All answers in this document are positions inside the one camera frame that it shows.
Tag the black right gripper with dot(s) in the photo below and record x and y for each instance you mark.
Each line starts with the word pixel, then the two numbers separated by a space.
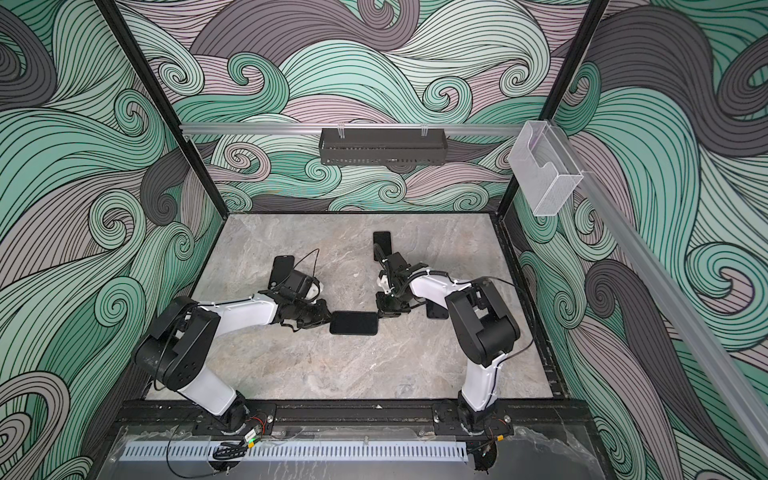
pixel 383 310

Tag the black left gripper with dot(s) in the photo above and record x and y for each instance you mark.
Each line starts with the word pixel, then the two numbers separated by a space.
pixel 322 316

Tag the black phone case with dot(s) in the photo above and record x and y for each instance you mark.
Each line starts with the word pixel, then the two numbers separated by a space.
pixel 282 267

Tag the black phone ribbed back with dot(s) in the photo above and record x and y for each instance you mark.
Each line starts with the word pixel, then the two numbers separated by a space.
pixel 382 247

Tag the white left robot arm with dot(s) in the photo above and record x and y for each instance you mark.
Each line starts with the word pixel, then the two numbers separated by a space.
pixel 175 347

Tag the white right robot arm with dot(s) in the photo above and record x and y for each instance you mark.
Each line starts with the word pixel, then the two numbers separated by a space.
pixel 484 327

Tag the black phone glossy screen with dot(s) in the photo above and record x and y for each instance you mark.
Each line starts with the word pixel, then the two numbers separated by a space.
pixel 354 323

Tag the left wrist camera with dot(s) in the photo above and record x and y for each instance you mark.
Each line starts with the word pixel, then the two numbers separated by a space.
pixel 299 285

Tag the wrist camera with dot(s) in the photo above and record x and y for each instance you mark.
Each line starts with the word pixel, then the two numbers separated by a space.
pixel 393 267
pixel 299 285

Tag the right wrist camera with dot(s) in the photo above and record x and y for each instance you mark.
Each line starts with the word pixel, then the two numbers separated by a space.
pixel 393 267

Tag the white slotted cable duct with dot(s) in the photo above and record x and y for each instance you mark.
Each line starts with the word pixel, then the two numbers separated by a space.
pixel 429 451

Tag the black wall tray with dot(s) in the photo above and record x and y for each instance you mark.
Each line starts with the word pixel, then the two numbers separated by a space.
pixel 376 147

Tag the aluminium back wall rail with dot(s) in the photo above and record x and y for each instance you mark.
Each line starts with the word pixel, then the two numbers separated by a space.
pixel 277 128

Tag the aluminium wall rail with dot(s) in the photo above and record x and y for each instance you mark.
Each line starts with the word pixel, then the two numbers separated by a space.
pixel 277 128
pixel 610 193

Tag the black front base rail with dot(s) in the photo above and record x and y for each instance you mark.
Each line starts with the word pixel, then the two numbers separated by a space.
pixel 439 416

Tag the clear plastic wall bin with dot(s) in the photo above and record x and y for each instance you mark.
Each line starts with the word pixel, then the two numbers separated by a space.
pixel 544 164

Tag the aluminium right wall rail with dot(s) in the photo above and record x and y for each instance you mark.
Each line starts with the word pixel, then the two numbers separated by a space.
pixel 610 193

